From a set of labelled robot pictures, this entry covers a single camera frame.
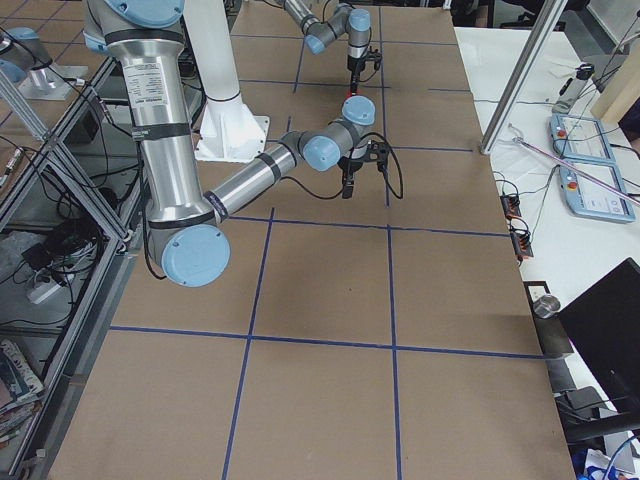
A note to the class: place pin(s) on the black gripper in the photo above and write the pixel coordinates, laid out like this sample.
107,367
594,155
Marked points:
349,167
354,66

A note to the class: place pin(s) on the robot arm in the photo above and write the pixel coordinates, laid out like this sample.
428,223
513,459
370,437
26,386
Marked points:
190,198
320,34

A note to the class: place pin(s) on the upper teach pendant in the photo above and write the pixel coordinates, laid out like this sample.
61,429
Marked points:
580,138

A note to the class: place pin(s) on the teach pendant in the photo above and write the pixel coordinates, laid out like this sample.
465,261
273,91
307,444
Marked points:
586,199
580,138

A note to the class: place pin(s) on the metal cup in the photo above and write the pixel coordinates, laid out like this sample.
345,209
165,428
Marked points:
546,306

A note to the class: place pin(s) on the lower teach pendant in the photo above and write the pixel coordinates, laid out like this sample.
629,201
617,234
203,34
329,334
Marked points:
586,199

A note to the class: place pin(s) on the black monitor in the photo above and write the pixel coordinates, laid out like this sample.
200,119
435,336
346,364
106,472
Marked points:
603,324

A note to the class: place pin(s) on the white power strip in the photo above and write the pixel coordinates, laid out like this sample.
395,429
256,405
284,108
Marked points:
41,291

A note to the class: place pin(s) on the stack of magazines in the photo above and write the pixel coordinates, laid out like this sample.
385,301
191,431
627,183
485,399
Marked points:
21,391

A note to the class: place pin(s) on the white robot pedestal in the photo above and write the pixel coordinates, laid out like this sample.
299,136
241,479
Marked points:
229,131

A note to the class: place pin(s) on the aluminium frame post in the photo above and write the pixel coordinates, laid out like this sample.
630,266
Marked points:
536,41

